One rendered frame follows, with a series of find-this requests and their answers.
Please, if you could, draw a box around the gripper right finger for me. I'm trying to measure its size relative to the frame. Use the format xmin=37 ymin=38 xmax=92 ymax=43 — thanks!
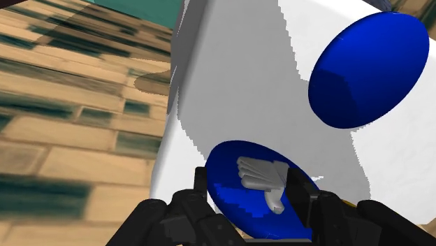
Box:
xmin=286 ymin=166 xmax=436 ymax=246

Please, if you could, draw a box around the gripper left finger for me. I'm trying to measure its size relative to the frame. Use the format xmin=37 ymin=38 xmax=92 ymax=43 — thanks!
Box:
xmin=105 ymin=166 xmax=247 ymax=246

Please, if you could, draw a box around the blue plate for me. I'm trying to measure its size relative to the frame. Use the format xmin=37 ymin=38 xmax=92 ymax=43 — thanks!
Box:
xmin=307 ymin=11 xmax=430 ymax=130
xmin=204 ymin=140 xmax=321 ymax=241

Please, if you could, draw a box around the grey fork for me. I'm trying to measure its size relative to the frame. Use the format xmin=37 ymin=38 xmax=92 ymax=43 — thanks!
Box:
xmin=236 ymin=156 xmax=291 ymax=215

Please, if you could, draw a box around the white furniture piece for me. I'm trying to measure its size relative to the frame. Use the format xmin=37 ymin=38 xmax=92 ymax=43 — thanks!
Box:
xmin=150 ymin=0 xmax=436 ymax=226

